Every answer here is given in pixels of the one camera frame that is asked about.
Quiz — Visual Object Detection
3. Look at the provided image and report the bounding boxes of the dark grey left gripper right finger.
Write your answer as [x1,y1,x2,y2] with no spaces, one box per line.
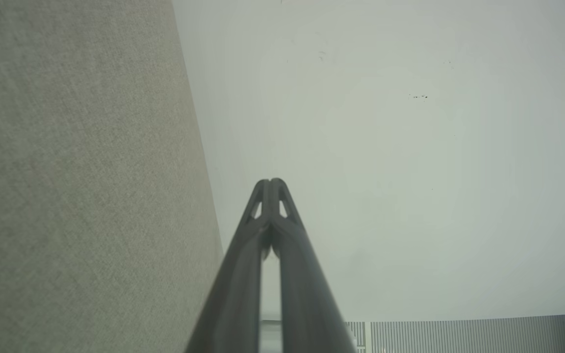
[270,178,358,353]

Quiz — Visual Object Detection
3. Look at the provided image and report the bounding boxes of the white ribbed grille panel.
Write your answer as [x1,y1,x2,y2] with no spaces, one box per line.
[345,316,565,353]

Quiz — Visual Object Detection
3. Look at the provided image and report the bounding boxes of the beige fabric panel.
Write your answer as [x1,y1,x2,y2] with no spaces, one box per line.
[0,0,224,353]

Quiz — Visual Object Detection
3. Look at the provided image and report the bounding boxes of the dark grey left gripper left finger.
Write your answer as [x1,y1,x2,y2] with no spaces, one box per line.
[184,179,271,353]

